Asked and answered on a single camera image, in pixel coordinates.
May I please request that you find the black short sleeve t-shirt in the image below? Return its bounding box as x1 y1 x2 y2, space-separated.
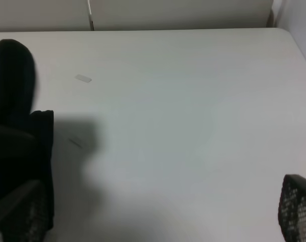
0 39 55 232

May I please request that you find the clear tape piece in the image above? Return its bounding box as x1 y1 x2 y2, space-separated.
75 74 92 83

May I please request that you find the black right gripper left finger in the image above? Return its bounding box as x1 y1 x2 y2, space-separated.
0 180 48 241

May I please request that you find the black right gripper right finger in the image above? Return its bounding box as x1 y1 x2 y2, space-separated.
278 174 306 242

